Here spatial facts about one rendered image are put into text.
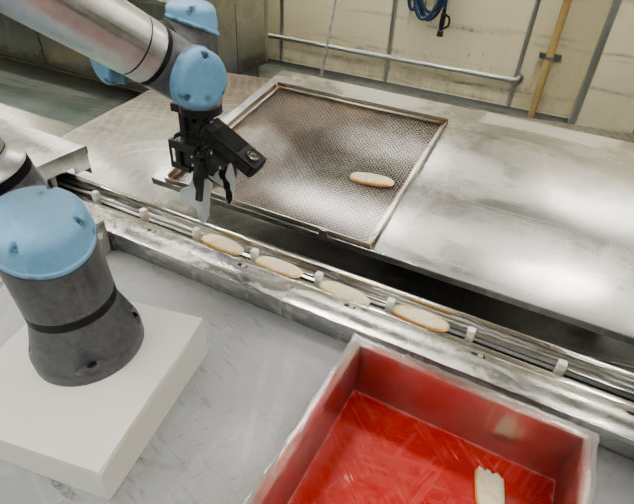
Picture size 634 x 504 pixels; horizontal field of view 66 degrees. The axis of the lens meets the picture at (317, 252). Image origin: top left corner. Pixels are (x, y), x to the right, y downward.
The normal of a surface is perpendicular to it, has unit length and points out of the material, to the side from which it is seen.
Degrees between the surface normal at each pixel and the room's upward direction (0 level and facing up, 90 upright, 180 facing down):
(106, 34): 99
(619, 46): 90
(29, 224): 7
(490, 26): 90
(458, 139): 10
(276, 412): 0
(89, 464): 4
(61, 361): 74
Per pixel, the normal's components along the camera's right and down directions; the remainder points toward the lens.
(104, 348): 0.67, 0.18
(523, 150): -0.03, -0.70
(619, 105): -0.46, 0.51
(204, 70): 0.69, 0.44
